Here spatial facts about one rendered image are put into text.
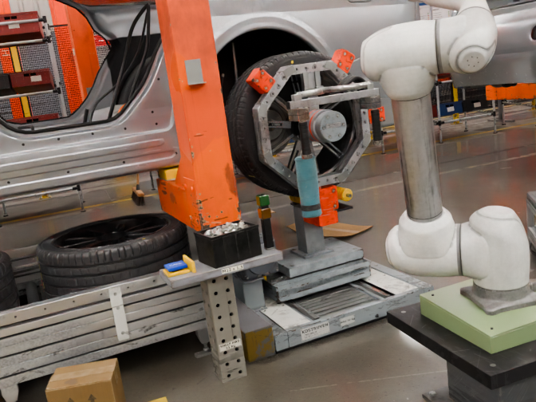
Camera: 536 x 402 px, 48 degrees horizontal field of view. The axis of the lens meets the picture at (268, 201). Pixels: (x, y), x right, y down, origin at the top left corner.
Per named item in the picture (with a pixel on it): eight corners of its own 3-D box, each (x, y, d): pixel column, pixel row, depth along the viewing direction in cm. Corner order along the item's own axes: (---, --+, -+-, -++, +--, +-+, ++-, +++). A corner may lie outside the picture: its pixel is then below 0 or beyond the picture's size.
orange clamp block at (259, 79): (269, 81, 259) (254, 68, 255) (277, 80, 252) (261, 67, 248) (260, 94, 258) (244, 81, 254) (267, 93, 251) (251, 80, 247)
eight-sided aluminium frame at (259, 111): (367, 173, 284) (355, 57, 273) (375, 175, 278) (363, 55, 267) (263, 196, 264) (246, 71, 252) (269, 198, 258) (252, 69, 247)
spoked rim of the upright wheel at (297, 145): (224, 87, 276) (254, 190, 289) (243, 85, 255) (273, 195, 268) (317, 59, 293) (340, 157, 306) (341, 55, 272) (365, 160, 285)
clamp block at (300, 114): (299, 119, 244) (297, 106, 243) (309, 120, 236) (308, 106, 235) (289, 121, 242) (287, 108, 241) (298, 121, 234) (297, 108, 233)
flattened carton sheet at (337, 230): (313, 220, 444) (313, 215, 444) (372, 228, 403) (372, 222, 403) (284, 231, 425) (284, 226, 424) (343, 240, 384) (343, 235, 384)
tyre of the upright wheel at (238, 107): (204, 75, 271) (243, 210, 288) (222, 72, 250) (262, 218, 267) (326, 39, 294) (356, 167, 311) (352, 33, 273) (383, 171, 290)
